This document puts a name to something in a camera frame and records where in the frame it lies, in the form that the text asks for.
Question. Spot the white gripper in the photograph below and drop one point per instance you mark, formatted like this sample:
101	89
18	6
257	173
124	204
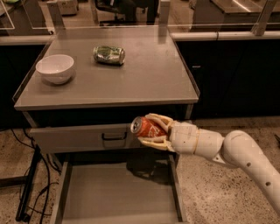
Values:
184	137

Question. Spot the red coke can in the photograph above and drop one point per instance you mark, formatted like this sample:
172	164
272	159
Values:
143	127

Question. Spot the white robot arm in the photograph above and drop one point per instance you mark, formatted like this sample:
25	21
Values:
237	149

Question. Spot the grey top drawer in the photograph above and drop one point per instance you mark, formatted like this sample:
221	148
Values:
83	138

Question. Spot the grey drawer cabinet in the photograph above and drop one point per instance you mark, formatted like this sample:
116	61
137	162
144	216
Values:
152	79

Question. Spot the open grey middle drawer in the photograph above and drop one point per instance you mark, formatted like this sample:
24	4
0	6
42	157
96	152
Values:
122	191

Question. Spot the green soda can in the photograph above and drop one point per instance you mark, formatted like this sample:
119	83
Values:
111	55

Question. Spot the white ceramic bowl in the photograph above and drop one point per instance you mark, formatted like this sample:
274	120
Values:
57	68

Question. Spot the black office chair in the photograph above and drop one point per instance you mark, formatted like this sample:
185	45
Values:
128	8

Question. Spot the black metal floor bar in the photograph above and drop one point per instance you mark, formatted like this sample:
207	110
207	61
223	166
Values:
26	182

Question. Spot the black drawer handle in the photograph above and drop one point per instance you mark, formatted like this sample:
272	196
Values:
113	136

